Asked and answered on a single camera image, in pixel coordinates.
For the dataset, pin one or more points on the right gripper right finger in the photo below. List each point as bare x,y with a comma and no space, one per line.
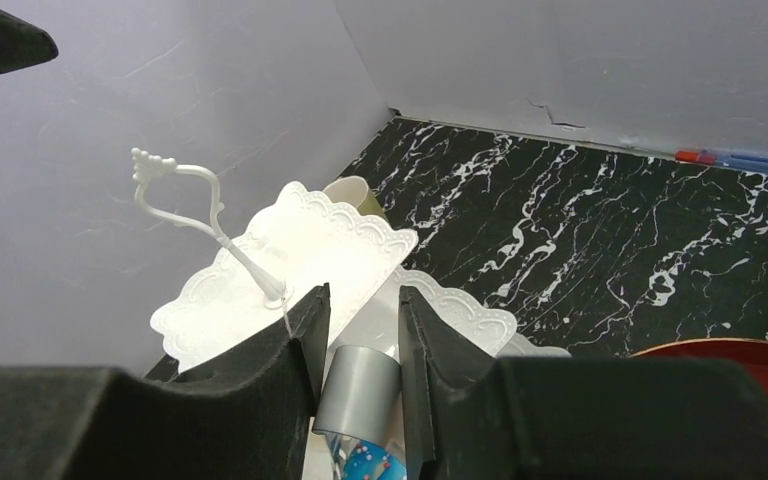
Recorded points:
469,415

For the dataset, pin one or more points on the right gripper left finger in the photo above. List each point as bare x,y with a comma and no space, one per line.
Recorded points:
244,414

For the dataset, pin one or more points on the silver metal tongs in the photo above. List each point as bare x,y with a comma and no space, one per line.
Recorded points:
358,401

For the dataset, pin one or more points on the white three-tier cake stand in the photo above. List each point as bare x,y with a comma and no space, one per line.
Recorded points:
302,240

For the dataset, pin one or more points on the blue frosted donut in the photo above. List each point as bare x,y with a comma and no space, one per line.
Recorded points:
367,461

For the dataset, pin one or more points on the yellow-green cup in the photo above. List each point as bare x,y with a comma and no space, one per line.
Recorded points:
355,191

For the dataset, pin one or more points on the blue and red pen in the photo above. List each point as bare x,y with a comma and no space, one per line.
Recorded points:
743,162

